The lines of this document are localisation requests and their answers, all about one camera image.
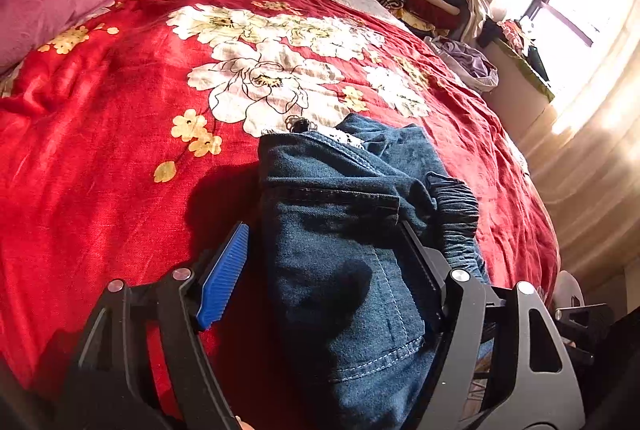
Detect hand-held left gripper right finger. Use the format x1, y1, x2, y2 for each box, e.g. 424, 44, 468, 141
399, 220, 587, 430

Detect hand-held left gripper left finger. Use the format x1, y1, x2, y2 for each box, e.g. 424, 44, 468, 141
70, 221, 251, 430

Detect blue denim pants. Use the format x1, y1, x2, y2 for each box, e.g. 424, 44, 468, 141
257, 112, 496, 430

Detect red floral blanket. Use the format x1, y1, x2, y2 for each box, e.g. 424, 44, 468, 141
0, 0, 561, 430

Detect white cabinet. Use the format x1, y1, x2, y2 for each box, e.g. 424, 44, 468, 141
480, 37, 557, 138

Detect purple garment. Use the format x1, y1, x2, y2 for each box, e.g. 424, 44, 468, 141
425, 35, 501, 93

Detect clothes heap on cabinet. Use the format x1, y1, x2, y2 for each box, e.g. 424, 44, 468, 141
477, 17, 557, 103

